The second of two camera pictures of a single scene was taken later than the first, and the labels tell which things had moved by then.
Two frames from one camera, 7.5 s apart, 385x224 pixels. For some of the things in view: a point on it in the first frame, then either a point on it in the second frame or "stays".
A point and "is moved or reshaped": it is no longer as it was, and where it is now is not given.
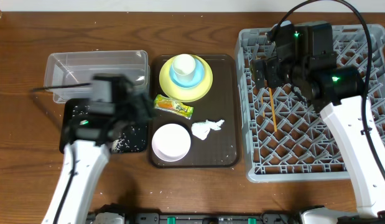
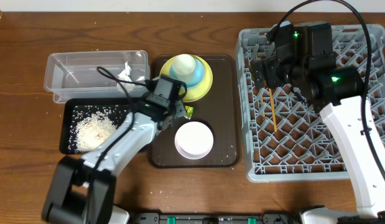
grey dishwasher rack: (288, 140) stays
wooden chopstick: (273, 110) stays
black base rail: (211, 218) stays
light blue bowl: (198, 76) stays
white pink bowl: (171, 142) -> (194, 140)
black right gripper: (271, 66) stays
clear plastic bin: (75, 68) stays
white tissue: (201, 129) is moved or reshaped
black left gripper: (140, 106) -> (175, 111)
